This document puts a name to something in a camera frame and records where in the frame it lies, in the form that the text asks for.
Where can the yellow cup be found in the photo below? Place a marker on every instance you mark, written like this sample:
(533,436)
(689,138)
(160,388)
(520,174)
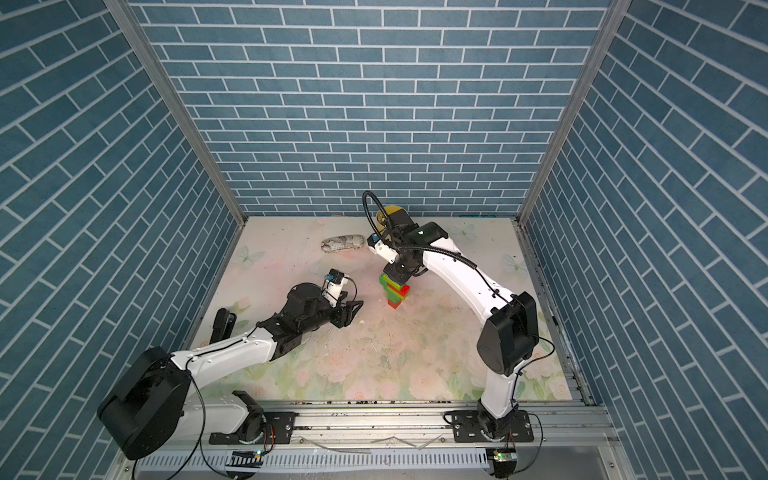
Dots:
(395,216)

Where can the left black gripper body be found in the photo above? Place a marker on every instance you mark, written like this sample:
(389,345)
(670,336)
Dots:
(338,316)

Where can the black remote-like device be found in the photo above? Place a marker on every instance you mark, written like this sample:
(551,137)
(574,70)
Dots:
(223,325)

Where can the floral table mat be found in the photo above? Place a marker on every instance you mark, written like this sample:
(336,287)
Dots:
(425,349)

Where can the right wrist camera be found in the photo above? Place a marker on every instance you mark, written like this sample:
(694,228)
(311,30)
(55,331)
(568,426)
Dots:
(379,247)

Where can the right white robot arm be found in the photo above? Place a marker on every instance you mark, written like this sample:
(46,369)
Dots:
(509,321)

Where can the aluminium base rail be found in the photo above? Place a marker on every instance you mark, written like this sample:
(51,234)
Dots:
(564,440)

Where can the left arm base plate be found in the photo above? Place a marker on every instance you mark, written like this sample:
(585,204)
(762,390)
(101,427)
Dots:
(268,429)

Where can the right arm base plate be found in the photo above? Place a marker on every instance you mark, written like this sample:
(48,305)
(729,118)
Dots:
(475,426)

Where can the lime lego brick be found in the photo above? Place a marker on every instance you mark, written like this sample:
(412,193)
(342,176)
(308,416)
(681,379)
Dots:
(395,297)
(388,283)

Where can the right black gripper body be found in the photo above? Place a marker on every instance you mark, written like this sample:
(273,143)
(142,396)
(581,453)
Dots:
(400,270)

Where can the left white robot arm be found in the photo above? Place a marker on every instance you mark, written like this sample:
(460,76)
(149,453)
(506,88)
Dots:
(160,398)

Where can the red long lego brick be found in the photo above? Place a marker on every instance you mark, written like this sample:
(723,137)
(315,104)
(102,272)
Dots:
(404,289)

